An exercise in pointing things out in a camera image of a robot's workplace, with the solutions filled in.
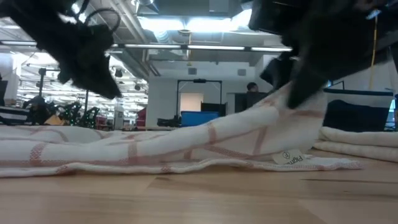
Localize red background object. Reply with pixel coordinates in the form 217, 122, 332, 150
136, 107, 147, 128

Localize long ceiling light bar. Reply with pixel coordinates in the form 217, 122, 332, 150
0, 39, 293, 52

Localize blue plastic crate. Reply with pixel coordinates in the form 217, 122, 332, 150
180, 111, 220, 128

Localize striped background fabric bin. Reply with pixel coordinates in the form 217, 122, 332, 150
0, 105, 30, 126

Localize black background monitor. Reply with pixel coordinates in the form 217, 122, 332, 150
200, 102, 227, 118

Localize black background gantry frame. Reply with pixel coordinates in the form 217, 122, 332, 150
176, 79, 223, 118
37, 67, 91, 125

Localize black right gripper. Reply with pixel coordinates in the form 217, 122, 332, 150
248, 0, 371, 110

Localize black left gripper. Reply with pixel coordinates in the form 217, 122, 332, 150
35, 23, 122, 100

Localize white towel beige stripes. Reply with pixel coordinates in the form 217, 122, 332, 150
312, 126, 398, 164

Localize white towel red checks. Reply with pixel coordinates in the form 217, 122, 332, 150
0, 82, 363, 179

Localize black left camera cable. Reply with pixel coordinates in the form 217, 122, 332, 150
83, 7, 121, 34

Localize yellow cable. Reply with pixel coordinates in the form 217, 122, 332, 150
369, 15, 379, 91

